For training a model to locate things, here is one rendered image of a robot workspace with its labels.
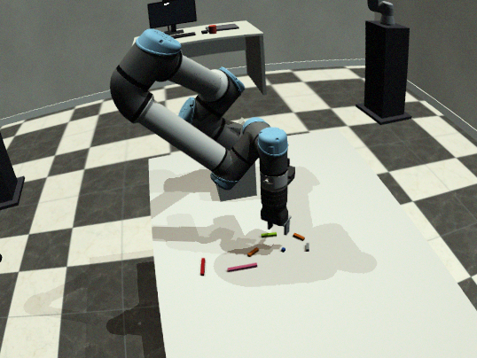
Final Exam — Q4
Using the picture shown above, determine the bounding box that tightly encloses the red rod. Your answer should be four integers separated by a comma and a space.
200, 258, 205, 276

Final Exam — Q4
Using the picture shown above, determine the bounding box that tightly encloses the pink rod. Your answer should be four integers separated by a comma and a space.
227, 263, 257, 272

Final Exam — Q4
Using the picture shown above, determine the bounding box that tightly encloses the orange rod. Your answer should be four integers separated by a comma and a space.
293, 233, 305, 241
247, 247, 259, 257

